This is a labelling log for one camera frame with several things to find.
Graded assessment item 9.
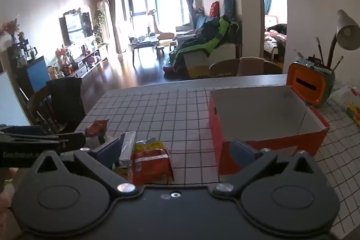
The dark red snack packet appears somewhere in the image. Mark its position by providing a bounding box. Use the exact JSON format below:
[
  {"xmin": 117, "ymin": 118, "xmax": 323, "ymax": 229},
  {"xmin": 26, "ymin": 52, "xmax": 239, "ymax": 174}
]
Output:
[{"xmin": 84, "ymin": 119, "xmax": 109, "ymax": 138}]

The red yellow chip bag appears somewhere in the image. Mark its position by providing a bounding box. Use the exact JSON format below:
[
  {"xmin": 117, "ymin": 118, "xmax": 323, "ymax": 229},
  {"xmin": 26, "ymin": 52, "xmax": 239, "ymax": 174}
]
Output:
[{"xmin": 114, "ymin": 131, "xmax": 174, "ymax": 185}]

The person left hand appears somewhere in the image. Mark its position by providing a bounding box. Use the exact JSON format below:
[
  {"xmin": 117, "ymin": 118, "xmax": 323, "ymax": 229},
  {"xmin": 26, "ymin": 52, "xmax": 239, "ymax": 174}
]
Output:
[{"xmin": 0, "ymin": 168, "xmax": 17, "ymax": 214}]

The white sideboard cabinet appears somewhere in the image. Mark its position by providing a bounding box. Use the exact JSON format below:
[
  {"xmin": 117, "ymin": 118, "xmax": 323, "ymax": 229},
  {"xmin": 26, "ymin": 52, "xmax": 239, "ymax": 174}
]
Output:
[{"xmin": 0, "ymin": 72, "xmax": 31, "ymax": 126}]

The red cardboard box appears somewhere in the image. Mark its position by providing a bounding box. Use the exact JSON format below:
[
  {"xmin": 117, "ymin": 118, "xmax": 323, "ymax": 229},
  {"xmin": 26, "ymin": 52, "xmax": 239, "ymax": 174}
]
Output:
[{"xmin": 209, "ymin": 86, "xmax": 329, "ymax": 175}]

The wooden chair with black jacket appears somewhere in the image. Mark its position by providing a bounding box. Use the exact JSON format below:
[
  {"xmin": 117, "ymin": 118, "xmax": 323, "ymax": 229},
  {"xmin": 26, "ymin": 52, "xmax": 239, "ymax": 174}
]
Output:
[{"xmin": 27, "ymin": 77, "xmax": 86, "ymax": 135}]

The blue cabinet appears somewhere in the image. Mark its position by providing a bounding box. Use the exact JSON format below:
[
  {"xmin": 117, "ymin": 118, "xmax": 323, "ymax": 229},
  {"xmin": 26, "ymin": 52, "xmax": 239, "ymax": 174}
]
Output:
[{"xmin": 10, "ymin": 56, "xmax": 50, "ymax": 97}]

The white grid tablecloth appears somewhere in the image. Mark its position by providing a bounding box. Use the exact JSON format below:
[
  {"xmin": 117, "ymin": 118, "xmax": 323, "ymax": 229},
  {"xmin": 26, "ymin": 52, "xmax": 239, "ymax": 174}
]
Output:
[{"xmin": 77, "ymin": 75, "xmax": 359, "ymax": 239}]

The orange green tissue box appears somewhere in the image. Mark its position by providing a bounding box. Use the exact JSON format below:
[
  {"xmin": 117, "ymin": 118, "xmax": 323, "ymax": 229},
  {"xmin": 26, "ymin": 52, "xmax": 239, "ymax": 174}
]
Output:
[{"xmin": 286, "ymin": 62, "xmax": 335, "ymax": 107}]

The colourful plastic bag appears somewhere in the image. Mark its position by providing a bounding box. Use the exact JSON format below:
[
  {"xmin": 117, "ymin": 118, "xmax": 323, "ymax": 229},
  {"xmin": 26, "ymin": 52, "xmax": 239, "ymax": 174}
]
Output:
[{"xmin": 334, "ymin": 86, "xmax": 360, "ymax": 126}]

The sofa with green jacket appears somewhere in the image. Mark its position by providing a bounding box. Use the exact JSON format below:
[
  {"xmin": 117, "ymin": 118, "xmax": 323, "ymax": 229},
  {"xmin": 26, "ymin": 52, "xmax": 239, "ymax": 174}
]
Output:
[{"xmin": 164, "ymin": 15, "xmax": 242, "ymax": 79}]

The wooden coffee table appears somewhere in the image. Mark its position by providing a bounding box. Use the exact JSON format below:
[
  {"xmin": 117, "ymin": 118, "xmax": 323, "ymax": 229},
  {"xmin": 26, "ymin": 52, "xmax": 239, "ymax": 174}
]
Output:
[{"xmin": 130, "ymin": 34, "xmax": 160, "ymax": 65}]

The grey desk lamp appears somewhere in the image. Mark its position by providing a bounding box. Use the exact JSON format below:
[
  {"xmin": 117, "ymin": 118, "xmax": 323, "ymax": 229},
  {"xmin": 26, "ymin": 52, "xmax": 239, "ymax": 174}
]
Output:
[{"xmin": 326, "ymin": 10, "xmax": 360, "ymax": 69}]

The wall television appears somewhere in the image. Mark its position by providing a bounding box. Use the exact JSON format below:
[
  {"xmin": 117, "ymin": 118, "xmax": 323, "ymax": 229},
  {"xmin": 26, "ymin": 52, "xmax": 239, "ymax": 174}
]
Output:
[{"xmin": 59, "ymin": 12, "xmax": 93, "ymax": 46}]

